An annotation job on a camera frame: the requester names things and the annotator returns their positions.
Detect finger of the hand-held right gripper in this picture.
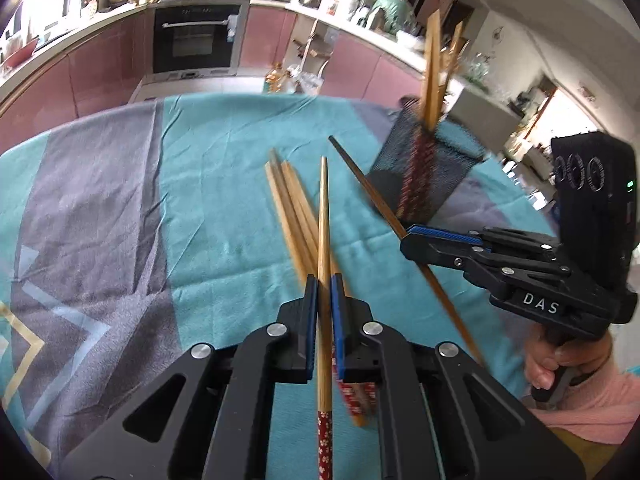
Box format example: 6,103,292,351
400,232,576,289
406,225,571,261

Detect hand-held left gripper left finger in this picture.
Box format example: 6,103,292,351
62,274,321,480

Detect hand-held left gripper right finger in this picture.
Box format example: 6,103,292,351
331,272,586,480

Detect black mesh utensil holder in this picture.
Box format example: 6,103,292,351
367,95,488,226

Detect person's right forearm pink sleeve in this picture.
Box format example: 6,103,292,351
520,332,640,446

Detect person's right hand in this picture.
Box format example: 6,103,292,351
522,330,613,391

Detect pile of plastic bags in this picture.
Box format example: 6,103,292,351
465,52,496,91

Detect pink kitchen base cabinets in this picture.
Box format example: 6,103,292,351
245,5,521,146
0,7,153,131

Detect white bowl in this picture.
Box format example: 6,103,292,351
397,29,426,51

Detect clear plastic bag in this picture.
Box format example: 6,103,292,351
287,67,323,96

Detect yellow cooking oil bottle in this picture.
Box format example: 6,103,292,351
267,62,288,95

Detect teal grey patterned tablecloth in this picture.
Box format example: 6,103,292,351
0,92,566,480

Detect green appliance under plastic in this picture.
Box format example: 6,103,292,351
370,0,416,31

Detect yellow garment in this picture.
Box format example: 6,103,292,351
545,422,626,466

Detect black built-in oven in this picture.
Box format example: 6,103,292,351
151,2,249,75

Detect pink bowl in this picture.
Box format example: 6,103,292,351
2,37,38,68

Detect framed wall picture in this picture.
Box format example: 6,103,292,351
422,0,453,26

